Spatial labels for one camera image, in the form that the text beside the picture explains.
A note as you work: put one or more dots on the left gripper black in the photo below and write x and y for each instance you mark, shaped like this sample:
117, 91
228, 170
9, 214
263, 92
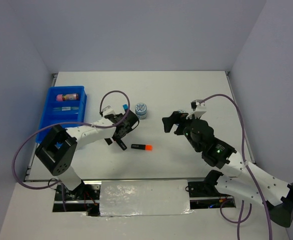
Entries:
108, 141

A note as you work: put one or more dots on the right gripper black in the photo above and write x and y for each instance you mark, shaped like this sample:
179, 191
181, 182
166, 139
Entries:
174, 118

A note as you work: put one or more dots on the pink cap black highlighter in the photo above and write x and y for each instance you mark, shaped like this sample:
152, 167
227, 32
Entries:
121, 144

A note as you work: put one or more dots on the blue slim pen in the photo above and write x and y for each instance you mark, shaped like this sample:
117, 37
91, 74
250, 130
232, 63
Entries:
65, 108

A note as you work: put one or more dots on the pink cap pencil tube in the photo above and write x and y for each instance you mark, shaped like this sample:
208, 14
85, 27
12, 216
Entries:
67, 97

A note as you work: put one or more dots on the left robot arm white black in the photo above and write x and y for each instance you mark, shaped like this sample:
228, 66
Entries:
57, 149

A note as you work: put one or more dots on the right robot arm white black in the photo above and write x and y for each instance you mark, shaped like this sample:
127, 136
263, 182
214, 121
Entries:
231, 175

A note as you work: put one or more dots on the blue paint jar left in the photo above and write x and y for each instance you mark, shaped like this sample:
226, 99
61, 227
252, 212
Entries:
141, 110

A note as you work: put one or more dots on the orange cap black highlighter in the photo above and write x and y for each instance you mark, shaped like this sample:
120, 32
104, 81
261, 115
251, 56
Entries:
144, 147

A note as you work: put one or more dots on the blue cap black highlighter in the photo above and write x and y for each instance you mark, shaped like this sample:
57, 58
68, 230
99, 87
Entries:
125, 107

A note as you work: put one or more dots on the blue compartment bin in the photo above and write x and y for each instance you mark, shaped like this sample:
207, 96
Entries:
68, 118

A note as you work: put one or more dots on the silver foil plate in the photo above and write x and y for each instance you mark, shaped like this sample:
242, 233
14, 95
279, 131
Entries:
144, 198

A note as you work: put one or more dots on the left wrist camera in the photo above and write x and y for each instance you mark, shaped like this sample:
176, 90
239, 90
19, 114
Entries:
108, 110

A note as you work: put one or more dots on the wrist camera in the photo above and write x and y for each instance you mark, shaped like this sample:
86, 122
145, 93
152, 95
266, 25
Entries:
108, 110
199, 108

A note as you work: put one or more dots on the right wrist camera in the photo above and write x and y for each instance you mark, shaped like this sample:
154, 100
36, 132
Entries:
199, 108

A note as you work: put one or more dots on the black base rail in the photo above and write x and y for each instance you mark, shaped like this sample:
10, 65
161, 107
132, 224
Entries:
201, 196

